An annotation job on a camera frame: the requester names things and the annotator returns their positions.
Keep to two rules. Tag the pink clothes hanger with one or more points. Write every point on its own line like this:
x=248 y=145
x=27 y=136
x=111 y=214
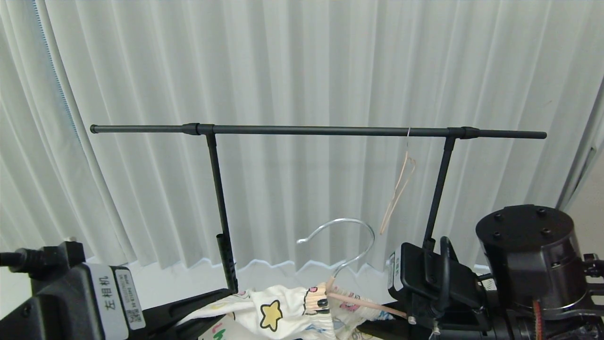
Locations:
x=358 y=302
x=407 y=141

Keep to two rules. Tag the black clothes rack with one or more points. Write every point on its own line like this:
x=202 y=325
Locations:
x=330 y=130

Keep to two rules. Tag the cream printed garment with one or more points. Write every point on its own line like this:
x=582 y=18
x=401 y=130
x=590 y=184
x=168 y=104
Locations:
x=245 y=307

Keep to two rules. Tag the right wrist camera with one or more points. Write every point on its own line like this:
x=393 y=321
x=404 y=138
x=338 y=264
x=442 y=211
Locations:
x=424 y=274

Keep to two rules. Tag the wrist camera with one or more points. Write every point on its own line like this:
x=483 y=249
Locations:
x=424 y=274
x=61 y=307

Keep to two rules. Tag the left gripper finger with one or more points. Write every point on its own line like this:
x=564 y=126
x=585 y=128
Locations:
x=170 y=314

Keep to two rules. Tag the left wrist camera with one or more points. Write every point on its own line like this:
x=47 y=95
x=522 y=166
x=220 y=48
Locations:
x=61 y=307

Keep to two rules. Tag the white curtain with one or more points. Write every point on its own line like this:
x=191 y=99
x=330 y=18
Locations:
x=283 y=61

